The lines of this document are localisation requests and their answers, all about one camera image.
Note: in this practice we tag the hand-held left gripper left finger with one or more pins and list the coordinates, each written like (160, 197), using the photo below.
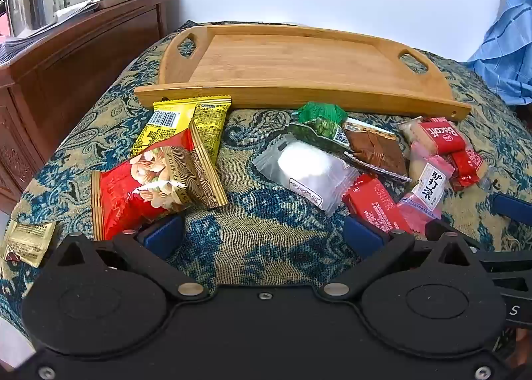
(162, 235)

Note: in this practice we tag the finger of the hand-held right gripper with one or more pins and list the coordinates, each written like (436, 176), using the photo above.
(509, 206)
(440, 227)

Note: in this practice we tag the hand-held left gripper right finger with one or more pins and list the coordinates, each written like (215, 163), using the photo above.
(362, 235)

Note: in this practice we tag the dark red bar packet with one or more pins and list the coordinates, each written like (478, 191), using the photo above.
(370, 201)

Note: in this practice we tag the pink label snack packet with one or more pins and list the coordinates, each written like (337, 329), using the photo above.
(428, 188)

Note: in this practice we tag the red nut packet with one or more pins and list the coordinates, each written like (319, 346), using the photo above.
(124, 201)

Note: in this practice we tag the red biscuit packet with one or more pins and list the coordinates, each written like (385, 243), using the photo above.
(440, 136)
(465, 168)

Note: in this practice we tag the brown nut bar packet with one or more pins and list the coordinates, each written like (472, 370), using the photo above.
(374, 151)

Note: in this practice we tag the white pastry packet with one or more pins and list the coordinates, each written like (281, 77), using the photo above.
(303, 168)

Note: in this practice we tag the dark green patterned packet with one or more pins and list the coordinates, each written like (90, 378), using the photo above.
(320, 130)

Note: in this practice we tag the yellow snack packet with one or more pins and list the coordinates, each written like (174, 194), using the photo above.
(208, 122)

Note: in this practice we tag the bright green snack packet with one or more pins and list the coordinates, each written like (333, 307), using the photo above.
(324, 111)

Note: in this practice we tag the small gold snack packet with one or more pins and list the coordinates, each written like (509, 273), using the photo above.
(29, 240)

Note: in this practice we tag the wooden serving tray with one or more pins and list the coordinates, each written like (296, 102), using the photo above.
(291, 59)

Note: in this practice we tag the blue and tan patterned blanket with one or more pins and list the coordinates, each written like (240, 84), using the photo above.
(270, 230)

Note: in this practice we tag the blue striped cloth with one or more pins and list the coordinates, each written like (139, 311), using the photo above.
(507, 51)

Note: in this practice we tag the brown wooden cabinet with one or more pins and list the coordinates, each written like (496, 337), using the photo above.
(83, 64)

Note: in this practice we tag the stack of papers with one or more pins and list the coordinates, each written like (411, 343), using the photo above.
(62, 14)

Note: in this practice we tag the steel mug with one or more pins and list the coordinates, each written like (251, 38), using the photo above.
(29, 5)

